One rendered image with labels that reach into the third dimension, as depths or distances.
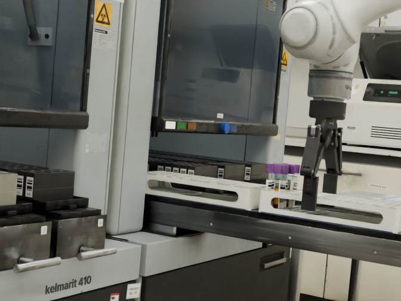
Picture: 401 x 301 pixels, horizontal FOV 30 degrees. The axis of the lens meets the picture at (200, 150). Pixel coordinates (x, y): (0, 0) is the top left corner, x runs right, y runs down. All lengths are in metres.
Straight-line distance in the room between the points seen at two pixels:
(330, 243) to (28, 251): 0.59
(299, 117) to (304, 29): 3.44
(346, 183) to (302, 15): 2.70
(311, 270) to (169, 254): 2.52
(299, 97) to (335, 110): 3.25
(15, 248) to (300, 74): 3.69
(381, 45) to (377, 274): 1.23
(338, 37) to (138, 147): 0.52
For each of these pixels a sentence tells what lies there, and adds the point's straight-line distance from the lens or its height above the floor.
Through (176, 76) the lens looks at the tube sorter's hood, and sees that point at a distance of 1.72.
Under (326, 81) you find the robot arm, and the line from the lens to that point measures 1.53.
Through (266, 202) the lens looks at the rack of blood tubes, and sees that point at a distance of 1.57.
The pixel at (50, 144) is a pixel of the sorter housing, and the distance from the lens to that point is 1.53.
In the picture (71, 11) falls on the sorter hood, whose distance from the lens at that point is 1.43.
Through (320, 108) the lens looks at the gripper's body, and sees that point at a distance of 1.54.
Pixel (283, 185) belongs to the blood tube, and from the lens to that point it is 1.58.
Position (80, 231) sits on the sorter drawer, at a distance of 1.38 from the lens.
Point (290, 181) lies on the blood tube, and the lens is 1.61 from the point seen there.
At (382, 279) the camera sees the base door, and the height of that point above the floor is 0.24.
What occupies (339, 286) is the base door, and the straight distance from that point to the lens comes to 4.06.
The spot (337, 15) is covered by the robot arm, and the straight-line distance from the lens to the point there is 1.38.
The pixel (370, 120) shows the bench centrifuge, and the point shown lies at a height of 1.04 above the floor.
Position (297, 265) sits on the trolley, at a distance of 1.91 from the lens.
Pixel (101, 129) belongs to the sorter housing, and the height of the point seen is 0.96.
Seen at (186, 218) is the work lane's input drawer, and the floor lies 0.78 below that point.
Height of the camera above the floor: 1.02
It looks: 3 degrees down
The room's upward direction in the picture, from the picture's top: 5 degrees clockwise
